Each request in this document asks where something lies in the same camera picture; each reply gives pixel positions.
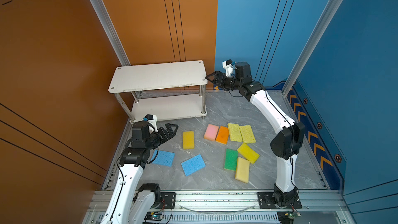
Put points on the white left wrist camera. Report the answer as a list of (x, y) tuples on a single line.
[(152, 120)]

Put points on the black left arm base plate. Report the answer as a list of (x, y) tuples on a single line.
[(165, 200)]

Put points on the aluminium corner post right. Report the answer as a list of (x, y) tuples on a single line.
[(323, 22)]

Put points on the orange sponge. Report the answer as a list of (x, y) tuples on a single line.
[(223, 135)]

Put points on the pink sponge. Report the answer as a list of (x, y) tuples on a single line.
[(211, 132)]

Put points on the lime porous sponge right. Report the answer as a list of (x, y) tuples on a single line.
[(247, 134)]

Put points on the yellow sponge near left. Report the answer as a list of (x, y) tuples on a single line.
[(188, 140)]

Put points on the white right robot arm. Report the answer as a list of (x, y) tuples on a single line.
[(289, 133)]

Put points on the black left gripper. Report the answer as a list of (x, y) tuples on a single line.
[(165, 137)]

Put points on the green circuit board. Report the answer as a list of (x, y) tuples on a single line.
[(288, 217), (153, 217)]

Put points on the blue sponge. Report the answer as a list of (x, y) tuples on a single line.
[(163, 158), (193, 165)]

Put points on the green circuit board right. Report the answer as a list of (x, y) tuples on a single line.
[(288, 217)]

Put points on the aluminium corner post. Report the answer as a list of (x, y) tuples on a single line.
[(108, 26), (323, 22)]

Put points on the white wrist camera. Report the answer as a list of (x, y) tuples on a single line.
[(229, 67), (152, 120)]

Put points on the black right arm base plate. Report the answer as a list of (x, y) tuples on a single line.
[(267, 201)]

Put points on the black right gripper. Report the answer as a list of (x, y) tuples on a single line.
[(224, 77)]

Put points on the bright yellow sponge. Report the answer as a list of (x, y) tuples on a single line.
[(248, 153)]

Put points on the aluminium corner post left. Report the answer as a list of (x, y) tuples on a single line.
[(108, 26)]

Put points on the green sponge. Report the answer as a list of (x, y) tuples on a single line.
[(230, 162)]

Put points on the pale yellow sponge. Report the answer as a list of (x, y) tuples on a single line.
[(242, 170)]

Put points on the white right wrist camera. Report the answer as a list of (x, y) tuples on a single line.
[(229, 67)]

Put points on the white two-tier shelf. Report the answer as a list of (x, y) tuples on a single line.
[(128, 81)]

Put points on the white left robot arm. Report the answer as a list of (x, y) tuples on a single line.
[(128, 206)]

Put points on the lime porous sponge left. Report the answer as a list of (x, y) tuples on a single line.
[(234, 132)]

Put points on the green circuit board left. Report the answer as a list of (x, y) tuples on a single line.
[(153, 217)]

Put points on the lime porous sponge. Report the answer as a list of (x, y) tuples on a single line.
[(234, 132), (247, 134)]

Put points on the aluminium front rail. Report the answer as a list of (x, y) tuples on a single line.
[(235, 207)]

